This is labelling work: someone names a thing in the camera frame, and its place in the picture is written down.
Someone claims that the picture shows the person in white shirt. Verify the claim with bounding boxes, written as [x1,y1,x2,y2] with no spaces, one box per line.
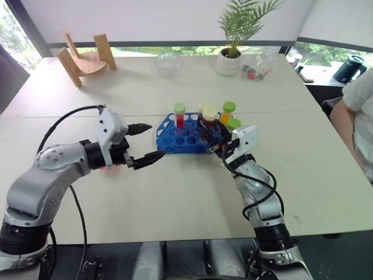
[342,68,373,185]

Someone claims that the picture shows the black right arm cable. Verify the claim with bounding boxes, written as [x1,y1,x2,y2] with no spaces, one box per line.
[220,147,286,221]

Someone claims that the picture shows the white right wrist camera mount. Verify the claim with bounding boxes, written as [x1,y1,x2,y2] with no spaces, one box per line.
[224,125,261,165]

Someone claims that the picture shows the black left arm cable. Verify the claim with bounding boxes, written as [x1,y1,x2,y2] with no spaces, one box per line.
[36,104,107,272]

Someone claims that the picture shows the white cup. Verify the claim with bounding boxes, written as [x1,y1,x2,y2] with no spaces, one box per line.
[286,52,304,69]

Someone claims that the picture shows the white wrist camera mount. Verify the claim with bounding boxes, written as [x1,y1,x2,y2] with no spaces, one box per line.
[224,125,261,165]
[94,107,129,170]

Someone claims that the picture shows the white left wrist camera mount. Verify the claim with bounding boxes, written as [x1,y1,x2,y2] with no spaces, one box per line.
[94,107,129,170]

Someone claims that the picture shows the red tube with green cap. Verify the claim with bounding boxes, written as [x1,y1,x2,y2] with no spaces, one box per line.
[173,102,187,130]

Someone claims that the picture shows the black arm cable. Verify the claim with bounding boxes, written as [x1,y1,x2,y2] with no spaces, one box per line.
[220,147,286,221]
[36,104,107,272]

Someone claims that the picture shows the clear plastic bag with items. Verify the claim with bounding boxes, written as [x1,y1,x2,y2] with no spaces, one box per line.
[240,46,279,82]

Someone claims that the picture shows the blue test tube rack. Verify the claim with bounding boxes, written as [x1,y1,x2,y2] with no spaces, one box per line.
[153,112,234,156]

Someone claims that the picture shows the grey rounded shape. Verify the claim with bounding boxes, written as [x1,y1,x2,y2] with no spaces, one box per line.
[136,241,165,280]
[207,239,246,280]

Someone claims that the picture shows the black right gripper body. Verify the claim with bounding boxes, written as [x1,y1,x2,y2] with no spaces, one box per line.
[207,134,241,160]

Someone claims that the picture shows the orange tube with green cap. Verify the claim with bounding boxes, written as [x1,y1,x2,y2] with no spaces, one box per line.
[219,100,237,125]

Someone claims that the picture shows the dark chair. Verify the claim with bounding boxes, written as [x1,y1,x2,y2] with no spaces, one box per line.
[0,43,31,116]

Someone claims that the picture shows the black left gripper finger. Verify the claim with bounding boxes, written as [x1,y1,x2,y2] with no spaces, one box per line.
[126,122,153,137]
[129,150,167,171]

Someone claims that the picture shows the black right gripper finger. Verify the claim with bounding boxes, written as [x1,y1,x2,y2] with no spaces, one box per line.
[198,120,221,150]
[214,119,233,142]

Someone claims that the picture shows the clear glass bowl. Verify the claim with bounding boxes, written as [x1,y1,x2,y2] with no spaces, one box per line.
[153,53,185,78]

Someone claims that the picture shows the green palm in white pot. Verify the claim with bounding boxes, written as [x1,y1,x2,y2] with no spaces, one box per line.
[214,0,286,78]

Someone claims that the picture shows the dark red tube, cream cap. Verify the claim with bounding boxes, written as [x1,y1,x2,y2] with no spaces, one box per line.
[197,101,210,128]
[202,107,219,131]

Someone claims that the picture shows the dark green kettle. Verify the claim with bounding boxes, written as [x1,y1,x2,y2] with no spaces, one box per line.
[333,53,368,83]

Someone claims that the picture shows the wooden stand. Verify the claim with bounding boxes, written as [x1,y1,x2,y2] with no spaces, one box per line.
[56,31,118,89]

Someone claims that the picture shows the test tube with green cap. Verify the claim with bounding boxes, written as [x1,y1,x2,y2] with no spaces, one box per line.
[226,117,242,131]

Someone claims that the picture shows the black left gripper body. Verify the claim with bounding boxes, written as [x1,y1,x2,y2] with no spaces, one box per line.
[108,136,135,169]

